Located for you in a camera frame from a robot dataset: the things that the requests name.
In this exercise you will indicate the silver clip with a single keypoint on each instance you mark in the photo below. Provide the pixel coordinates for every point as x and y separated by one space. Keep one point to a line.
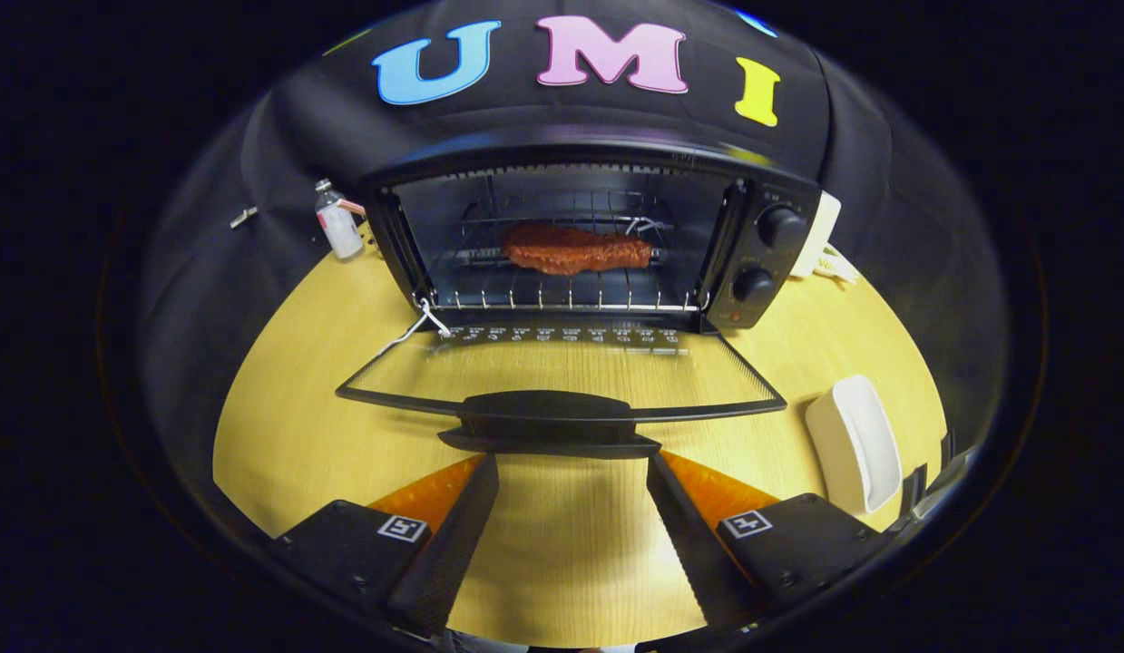
244 217

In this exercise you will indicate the white box-shaped appliance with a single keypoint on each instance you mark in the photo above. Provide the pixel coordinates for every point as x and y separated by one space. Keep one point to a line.
820 231

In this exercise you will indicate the white rectangular tray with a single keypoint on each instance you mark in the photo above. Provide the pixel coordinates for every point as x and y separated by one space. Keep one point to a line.
856 444

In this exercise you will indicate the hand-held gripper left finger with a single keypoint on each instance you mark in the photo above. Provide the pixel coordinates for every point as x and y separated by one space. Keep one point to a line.
457 544

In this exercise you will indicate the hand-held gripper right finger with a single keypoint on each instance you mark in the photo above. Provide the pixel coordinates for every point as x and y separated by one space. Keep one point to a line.
689 544

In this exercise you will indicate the black toaster oven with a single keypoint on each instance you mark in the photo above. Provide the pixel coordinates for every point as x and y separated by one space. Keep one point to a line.
770 263

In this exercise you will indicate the small clear bottle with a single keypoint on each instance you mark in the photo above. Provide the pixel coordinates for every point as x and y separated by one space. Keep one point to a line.
339 231

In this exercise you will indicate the brown steak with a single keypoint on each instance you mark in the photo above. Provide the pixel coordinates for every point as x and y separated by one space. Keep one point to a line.
571 249

